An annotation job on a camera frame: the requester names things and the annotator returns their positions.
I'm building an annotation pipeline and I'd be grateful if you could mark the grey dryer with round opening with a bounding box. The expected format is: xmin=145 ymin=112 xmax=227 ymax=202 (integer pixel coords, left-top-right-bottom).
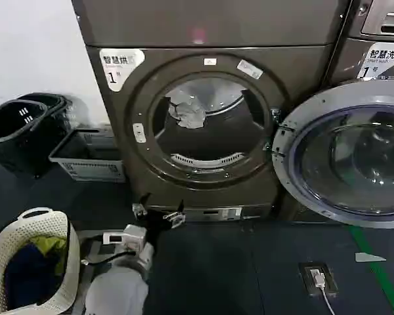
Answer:
xmin=70 ymin=0 xmax=353 ymax=225

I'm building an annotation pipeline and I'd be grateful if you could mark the grey floor tape piece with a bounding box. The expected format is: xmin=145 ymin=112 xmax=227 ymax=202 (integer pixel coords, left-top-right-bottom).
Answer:
xmin=354 ymin=251 xmax=387 ymax=263

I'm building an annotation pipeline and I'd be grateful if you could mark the yellow-green garment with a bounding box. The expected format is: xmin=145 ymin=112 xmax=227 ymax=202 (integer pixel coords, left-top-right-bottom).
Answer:
xmin=29 ymin=234 xmax=68 ymax=267

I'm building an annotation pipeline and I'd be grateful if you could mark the grey plastic crate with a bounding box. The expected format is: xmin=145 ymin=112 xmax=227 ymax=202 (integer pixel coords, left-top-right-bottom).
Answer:
xmin=48 ymin=125 xmax=126 ymax=183

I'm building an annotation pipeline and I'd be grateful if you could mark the grey crumpled cloth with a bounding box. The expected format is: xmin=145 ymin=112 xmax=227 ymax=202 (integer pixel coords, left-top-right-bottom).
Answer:
xmin=167 ymin=94 xmax=208 ymax=130

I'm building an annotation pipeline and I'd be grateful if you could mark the large black plastic basket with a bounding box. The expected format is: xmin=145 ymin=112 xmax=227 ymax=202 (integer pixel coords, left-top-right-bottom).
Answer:
xmin=0 ymin=99 xmax=49 ymax=179

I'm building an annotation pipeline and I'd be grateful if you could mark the green floor tape line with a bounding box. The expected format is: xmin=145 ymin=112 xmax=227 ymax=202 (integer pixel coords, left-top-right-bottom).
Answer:
xmin=349 ymin=226 xmax=394 ymax=315

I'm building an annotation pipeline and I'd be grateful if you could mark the white woven laundry basket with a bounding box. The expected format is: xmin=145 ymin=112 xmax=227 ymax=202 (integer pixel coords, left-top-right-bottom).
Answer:
xmin=0 ymin=206 xmax=82 ymax=313

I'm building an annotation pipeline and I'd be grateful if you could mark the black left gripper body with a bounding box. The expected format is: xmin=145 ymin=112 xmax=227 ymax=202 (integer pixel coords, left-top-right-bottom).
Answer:
xmin=140 ymin=210 xmax=174 ymax=246

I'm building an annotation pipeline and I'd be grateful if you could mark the grey washing machine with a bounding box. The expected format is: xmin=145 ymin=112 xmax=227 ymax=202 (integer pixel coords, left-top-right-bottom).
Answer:
xmin=326 ymin=0 xmax=394 ymax=99

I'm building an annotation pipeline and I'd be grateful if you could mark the white plug adapter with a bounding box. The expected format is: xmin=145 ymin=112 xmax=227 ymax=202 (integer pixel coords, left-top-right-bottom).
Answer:
xmin=309 ymin=268 xmax=326 ymax=290

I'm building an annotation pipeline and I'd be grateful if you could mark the clear plastic bag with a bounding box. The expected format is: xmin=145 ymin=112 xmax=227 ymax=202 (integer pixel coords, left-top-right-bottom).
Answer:
xmin=64 ymin=95 xmax=90 ymax=129

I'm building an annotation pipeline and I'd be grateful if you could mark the dark blue garment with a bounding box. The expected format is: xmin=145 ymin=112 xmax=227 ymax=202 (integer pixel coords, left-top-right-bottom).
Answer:
xmin=3 ymin=241 xmax=64 ymax=310

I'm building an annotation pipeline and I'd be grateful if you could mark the white power cable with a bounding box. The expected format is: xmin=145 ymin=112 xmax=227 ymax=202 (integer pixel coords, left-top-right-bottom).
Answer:
xmin=318 ymin=284 xmax=341 ymax=315

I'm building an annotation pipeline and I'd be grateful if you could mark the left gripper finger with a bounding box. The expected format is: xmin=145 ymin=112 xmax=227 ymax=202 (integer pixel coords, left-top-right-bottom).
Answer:
xmin=162 ymin=199 xmax=187 ymax=228
xmin=132 ymin=192 xmax=152 ymax=220

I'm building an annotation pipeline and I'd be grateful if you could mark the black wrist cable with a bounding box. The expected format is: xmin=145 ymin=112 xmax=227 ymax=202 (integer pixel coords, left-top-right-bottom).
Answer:
xmin=81 ymin=245 xmax=136 ymax=267

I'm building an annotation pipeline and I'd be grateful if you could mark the round glass dryer door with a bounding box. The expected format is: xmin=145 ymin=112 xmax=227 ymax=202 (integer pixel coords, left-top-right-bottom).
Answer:
xmin=270 ymin=77 xmax=394 ymax=230

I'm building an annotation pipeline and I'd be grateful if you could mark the floor socket box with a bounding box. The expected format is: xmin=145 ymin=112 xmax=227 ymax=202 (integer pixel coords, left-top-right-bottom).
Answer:
xmin=298 ymin=261 xmax=339 ymax=298

